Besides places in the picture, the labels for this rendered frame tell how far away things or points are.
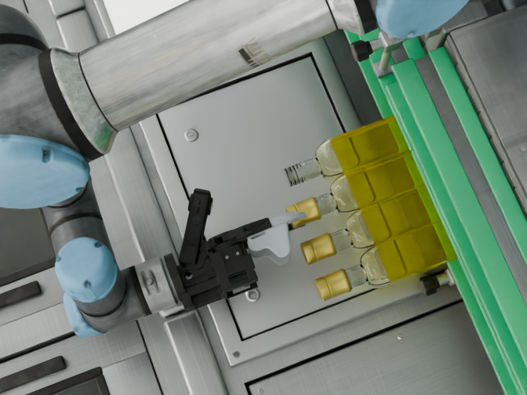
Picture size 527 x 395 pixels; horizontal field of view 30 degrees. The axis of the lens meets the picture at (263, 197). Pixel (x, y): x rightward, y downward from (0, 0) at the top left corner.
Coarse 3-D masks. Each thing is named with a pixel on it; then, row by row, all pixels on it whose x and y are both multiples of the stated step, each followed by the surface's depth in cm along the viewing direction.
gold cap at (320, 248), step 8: (312, 240) 142; (320, 240) 142; (328, 240) 141; (304, 248) 141; (312, 248) 141; (320, 248) 141; (328, 248) 141; (304, 256) 143; (312, 256) 141; (320, 256) 142; (328, 256) 142
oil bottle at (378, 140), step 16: (368, 128) 145; (384, 128) 145; (320, 144) 146; (336, 144) 144; (352, 144) 144; (368, 144) 144; (384, 144) 144; (400, 144) 144; (320, 160) 145; (336, 160) 144; (352, 160) 144; (368, 160) 144; (336, 176) 145
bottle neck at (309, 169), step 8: (312, 160) 146; (288, 168) 146; (296, 168) 145; (304, 168) 145; (312, 168) 145; (288, 176) 145; (296, 176) 145; (304, 176) 145; (312, 176) 146; (296, 184) 146
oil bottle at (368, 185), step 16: (384, 160) 144; (400, 160) 143; (352, 176) 143; (368, 176) 143; (384, 176) 143; (400, 176) 143; (416, 176) 143; (336, 192) 143; (352, 192) 142; (368, 192) 142; (384, 192) 142; (400, 192) 143; (336, 208) 144; (352, 208) 142
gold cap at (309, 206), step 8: (304, 200) 144; (312, 200) 143; (288, 208) 143; (296, 208) 143; (304, 208) 143; (312, 208) 143; (312, 216) 143; (320, 216) 143; (296, 224) 143; (304, 224) 144
